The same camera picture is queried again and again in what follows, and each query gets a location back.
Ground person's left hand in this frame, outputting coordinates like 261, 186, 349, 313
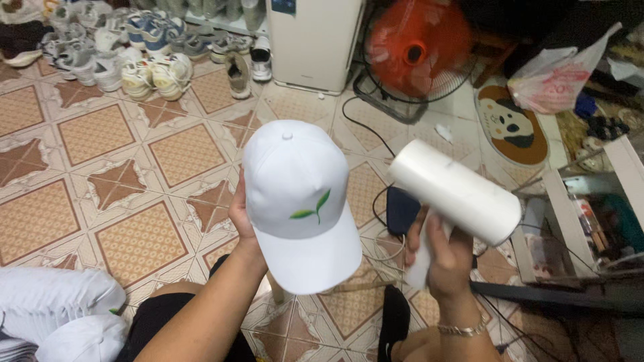
228, 168, 268, 263

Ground person's right hand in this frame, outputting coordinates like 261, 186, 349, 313
405, 210, 477, 303

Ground white cap with green leaf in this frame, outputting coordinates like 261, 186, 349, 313
242, 119, 363, 296

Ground white hair dryer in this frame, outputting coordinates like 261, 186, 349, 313
386, 139, 522, 290

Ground dark blue pouch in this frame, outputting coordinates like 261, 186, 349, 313
386, 186, 422, 237

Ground black slipper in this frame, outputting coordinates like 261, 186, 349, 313
377, 285, 411, 361

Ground person's right leg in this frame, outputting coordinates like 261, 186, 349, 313
390, 326, 456, 362

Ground person's leg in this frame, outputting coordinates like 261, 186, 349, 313
149, 281, 206, 299
390, 326, 456, 362

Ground person's left leg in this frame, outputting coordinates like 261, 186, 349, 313
149, 281, 206, 299

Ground black flat bar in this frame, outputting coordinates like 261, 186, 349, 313
470, 280, 644, 315

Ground person's black shorts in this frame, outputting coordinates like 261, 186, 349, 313
115, 254, 257, 362

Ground white open cabinet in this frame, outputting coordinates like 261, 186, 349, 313
511, 135, 644, 285

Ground brown dog face mat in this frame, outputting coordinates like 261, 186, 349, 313
474, 84, 549, 167

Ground white floor appliance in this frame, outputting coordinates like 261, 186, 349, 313
266, 0, 365, 96

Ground heap of sneakers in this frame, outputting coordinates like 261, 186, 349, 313
0, 0, 273, 102

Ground pile of white caps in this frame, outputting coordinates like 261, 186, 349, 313
0, 266, 129, 362

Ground clear plastic bag pink print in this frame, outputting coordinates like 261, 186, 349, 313
507, 22, 623, 115

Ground orange floor fan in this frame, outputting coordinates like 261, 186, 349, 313
353, 0, 479, 125

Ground gold chain bracelet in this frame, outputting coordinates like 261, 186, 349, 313
437, 313, 489, 337

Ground white tangled cord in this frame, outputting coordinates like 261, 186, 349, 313
363, 229, 409, 282

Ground black power cable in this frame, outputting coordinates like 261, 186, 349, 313
341, 96, 403, 237

